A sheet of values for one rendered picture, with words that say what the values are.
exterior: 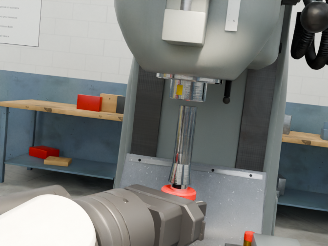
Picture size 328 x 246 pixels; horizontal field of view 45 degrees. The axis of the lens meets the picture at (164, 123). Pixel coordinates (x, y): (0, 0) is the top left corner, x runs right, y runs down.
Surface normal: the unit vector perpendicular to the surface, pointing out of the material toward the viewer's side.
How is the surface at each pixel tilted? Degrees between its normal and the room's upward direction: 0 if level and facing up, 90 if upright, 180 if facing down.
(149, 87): 90
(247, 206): 63
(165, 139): 90
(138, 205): 37
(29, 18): 90
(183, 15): 90
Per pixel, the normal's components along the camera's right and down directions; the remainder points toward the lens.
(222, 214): -0.08, -0.38
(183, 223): -0.55, 0.03
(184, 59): -0.18, 0.43
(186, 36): -0.15, 0.09
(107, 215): 0.57, -0.71
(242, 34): 0.29, 0.37
